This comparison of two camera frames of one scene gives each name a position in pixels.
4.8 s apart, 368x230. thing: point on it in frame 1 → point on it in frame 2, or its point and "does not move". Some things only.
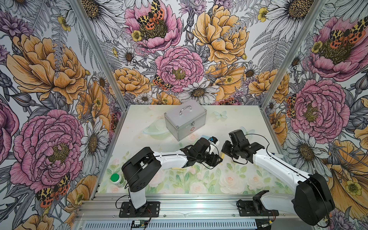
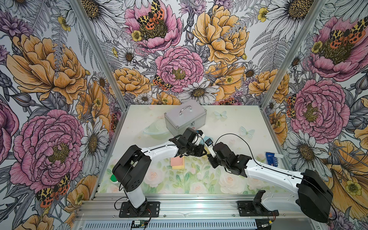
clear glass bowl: [157, 129] does not move
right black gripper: [224, 150] → [211, 159]
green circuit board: [139, 224] does not move
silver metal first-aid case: [185, 117] does not move
